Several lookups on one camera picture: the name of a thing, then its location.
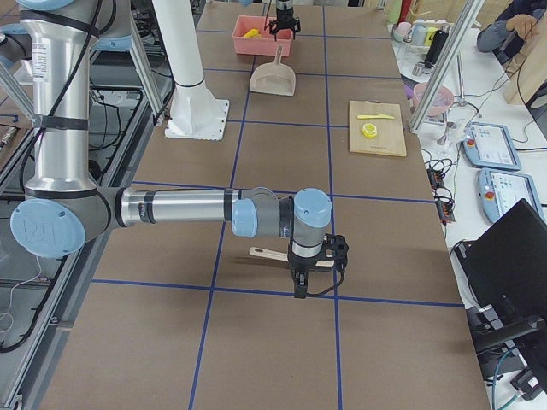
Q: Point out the yellow plastic knife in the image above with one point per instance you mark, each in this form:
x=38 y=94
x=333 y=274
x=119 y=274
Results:
x=375 y=117

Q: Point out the yellow lemon slices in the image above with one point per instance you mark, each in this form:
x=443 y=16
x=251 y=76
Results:
x=369 y=130

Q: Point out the pink plastic bin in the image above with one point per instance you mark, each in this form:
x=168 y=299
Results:
x=265 y=46

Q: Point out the white hand brush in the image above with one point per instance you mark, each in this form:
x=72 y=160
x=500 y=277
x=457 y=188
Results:
x=279 y=256

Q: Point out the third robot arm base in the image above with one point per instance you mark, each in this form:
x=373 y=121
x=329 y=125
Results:
x=16 y=52

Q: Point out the upper teach pendant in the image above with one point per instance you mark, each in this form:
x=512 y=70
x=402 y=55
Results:
x=490 y=145

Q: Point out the black bottle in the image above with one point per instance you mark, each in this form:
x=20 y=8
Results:
x=438 y=40

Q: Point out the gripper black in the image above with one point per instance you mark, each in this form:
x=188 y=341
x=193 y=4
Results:
x=300 y=266
x=282 y=9

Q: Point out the person in dark clothes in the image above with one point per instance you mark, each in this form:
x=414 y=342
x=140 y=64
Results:
x=508 y=33

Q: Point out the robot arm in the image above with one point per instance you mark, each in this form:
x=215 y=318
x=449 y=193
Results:
x=279 y=5
x=64 y=207

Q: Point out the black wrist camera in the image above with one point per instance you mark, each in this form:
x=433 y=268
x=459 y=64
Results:
x=337 y=251

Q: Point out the lower teach pendant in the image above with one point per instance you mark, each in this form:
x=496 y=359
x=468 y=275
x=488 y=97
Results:
x=500 y=190

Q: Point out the teach pendant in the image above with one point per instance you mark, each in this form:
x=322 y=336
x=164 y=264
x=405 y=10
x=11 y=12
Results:
x=500 y=190
x=490 y=145

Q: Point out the pink bowl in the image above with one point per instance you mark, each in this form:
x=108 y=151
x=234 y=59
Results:
x=441 y=103

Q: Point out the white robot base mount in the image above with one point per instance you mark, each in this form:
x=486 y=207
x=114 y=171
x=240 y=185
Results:
x=195 y=113

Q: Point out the yellow toy corn cob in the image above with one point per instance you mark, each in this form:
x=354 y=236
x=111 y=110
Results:
x=253 y=33

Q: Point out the beige dustpan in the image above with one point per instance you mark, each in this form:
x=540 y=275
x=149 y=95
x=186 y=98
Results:
x=274 y=78

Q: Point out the aluminium frame post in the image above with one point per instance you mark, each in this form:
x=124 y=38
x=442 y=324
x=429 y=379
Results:
x=449 y=52

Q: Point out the wooden cutting board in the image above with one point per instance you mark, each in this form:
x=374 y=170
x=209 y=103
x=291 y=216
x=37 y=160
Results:
x=390 y=139

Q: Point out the black laptop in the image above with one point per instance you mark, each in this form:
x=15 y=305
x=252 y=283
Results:
x=506 y=266

